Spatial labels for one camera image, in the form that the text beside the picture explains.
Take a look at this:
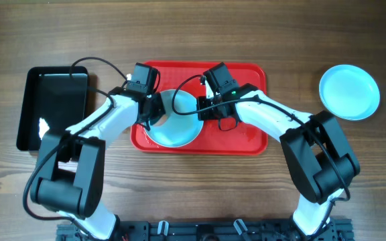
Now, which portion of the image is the light blue plate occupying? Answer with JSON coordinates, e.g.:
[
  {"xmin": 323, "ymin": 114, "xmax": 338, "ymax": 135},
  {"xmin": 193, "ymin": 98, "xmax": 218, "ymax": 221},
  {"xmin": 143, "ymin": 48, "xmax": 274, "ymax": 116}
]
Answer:
[
  {"xmin": 318, "ymin": 64, "xmax": 381, "ymax": 121},
  {"xmin": 145, "ymin": 89, "xmax": 204, "ymax": 148}
]

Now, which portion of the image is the light blue plate back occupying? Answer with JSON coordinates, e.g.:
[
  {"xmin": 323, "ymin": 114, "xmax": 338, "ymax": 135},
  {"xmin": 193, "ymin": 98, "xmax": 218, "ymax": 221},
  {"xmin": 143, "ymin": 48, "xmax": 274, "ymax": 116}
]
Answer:
[{"xmin": 318, "ymin": 64, "xmax": 381, "ymax": 121}]

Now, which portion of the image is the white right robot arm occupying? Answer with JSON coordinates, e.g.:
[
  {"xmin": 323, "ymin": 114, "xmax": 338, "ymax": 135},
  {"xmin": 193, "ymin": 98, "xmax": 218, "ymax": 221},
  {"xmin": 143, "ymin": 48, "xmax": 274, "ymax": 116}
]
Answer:
[{"xmin": 198, "ymin": 63, "xmax": 361, "ymax": 240}]

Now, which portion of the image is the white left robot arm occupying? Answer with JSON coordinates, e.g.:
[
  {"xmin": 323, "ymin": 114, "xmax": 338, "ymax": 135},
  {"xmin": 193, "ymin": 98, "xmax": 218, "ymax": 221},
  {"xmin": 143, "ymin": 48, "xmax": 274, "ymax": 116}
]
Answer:
[{"xmin": 23, "ymin": 63, "xmax": 165, "ymax": 240}]

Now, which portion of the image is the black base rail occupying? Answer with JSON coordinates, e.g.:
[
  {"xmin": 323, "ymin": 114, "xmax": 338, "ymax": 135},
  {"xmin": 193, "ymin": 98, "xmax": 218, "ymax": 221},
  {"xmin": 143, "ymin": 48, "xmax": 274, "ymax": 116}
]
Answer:
[{"xmin": 56, "ymin": 218, "xmax": 355, "ymax": 241}]

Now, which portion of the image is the black water basin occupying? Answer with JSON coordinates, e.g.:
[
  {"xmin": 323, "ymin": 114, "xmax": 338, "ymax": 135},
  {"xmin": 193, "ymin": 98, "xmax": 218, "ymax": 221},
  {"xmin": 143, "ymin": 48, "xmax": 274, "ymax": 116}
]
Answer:
[{"xmin": 16, "ymin": 66, "xmax": 89, "ymax": 151}]

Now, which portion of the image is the orange sponge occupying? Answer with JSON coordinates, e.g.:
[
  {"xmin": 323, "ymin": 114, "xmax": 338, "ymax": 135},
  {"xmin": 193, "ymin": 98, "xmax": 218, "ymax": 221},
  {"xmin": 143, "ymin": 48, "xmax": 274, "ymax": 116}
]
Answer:
[{"xmin": 153, "ymin": 114, "xmax": 168, "ymax": 127}]

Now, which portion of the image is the red plastic tray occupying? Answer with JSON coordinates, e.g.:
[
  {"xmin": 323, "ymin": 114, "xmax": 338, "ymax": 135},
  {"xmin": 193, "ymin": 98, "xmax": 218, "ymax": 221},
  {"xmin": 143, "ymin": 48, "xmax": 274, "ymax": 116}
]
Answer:
[{"xmin": 130, "ymin": 60, "xmax": 268, "ymax": 155}]

